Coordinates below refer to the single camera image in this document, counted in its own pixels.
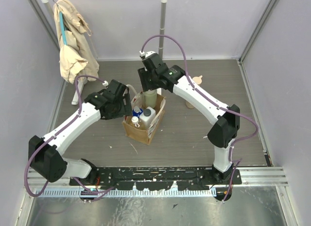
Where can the blue clothes hanger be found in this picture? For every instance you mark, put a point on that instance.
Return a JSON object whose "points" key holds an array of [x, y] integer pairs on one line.
{"points": [[62, 26]]}

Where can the orange blue spray bottle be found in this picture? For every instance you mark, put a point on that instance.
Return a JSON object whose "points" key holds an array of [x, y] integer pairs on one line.
{"points": [[137, 111]]}

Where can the clear amber liquid bottle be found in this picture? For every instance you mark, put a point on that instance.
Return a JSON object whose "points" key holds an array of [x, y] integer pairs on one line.
{"points": [[135, 122]]}

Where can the beige hanging cloth garment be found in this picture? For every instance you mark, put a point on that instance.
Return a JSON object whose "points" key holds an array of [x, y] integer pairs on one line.
{"points": [[76, 57]]}

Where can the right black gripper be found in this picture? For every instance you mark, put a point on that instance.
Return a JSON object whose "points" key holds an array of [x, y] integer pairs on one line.
{"points": [[143, 73]]}

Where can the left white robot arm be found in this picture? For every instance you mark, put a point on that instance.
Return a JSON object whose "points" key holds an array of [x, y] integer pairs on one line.
{"points": [[46, 153]]}

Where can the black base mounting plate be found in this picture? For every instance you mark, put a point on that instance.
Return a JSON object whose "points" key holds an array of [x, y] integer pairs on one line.
{"points": [[160, 178]]}

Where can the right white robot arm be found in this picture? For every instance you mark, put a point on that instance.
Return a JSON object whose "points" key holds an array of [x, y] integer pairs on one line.
{"points": [[223, 118]]}

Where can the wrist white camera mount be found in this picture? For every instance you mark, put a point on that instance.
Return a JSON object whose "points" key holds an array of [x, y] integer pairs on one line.
{"points": [[105, 83], [144, 54]]}

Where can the white bottle grey cap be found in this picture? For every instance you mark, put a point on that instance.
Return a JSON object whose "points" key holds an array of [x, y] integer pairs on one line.
{"points": [[147, 117]]}

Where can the brown canvas tote bag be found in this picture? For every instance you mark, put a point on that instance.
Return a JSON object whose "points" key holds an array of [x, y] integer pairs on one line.
{"points": [[142, 135]]}

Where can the metal clothes rack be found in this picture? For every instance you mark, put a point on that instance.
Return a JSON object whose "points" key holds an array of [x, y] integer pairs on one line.
{"points": [[120, 27]]}

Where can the slotted cable duct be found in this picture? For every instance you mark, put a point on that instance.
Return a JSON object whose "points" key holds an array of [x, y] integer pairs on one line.
{"points": [[174, 192]]}

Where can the green bottle beige cap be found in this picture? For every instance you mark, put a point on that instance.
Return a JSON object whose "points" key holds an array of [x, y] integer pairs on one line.
{"points": [[149, 98]]}

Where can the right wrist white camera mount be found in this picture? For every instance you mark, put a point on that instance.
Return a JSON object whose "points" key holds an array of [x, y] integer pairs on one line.
{"points": [[144, 54]]}

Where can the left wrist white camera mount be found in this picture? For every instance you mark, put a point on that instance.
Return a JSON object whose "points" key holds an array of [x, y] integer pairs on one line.
{"points": [[105, 83]]}

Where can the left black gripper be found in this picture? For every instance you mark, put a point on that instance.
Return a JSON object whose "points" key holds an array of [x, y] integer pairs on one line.
{"points": [[126, 105]]}

